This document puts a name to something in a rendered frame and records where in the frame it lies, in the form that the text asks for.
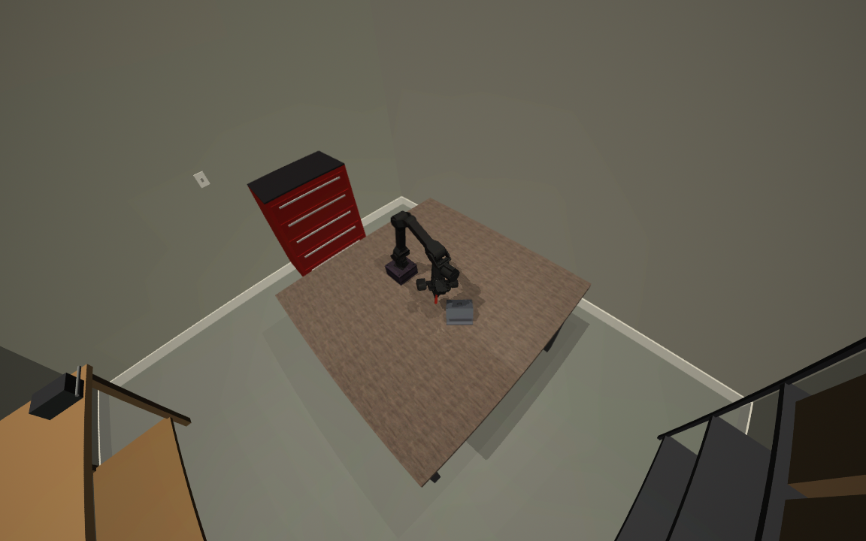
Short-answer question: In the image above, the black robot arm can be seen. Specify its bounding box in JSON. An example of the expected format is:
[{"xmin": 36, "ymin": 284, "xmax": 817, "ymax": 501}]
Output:
[{"xmin": 390, "ymin": 211, "xmax": 459, "ymax": 295}]

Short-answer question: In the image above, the grey sloped panel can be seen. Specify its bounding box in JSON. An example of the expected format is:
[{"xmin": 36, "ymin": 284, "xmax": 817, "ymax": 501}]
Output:
[{"xmin": 446, "ymin": 300, "xmax": 474, "ymax": 325}]

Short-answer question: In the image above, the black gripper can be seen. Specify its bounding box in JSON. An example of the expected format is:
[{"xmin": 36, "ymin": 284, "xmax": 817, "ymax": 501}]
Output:
[{"xmin": 416, "ymin": 271, "xmax": 459, "ymax": 297}]

